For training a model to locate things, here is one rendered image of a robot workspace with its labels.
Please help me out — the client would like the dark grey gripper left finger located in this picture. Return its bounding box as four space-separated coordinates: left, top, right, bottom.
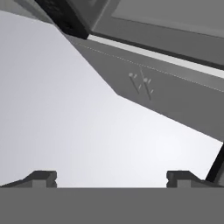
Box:
0 170 58 189

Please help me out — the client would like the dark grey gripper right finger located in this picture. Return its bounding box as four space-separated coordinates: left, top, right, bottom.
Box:
165 170 224 189

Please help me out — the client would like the grey cupboard door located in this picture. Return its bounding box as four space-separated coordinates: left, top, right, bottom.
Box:
62 32 152 110
139 66 224 142

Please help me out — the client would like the thin grey cupboard handle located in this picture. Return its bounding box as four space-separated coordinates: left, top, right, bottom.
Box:
128 73 140 95
143 77 155 97

